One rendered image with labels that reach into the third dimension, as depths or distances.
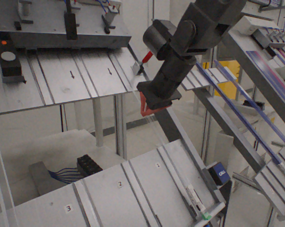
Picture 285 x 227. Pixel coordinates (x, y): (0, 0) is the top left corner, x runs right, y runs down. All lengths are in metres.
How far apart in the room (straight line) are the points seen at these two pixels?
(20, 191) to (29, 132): 1.49
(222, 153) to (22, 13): 0.73
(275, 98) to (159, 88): 0.89
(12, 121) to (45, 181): 1.52
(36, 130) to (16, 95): 1.83
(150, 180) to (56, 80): 0.33
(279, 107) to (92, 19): 1.00
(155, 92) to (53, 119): 1.94
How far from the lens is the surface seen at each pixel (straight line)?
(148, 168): 0.48
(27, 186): 0.87
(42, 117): 2.28
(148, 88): 0.45
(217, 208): 0.55
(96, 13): 0.66
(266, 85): 1.25
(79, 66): 0.57
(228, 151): 0.76
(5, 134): 2.28
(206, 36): 0.36
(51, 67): 0.55
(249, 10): 1.58
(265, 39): 1.59
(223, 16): 0.36
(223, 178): 0.56
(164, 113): 0.59
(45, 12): 0.60
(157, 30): 0.44
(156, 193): 0.47
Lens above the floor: 1.10
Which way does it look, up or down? 19 degrees down
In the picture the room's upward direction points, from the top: straight up
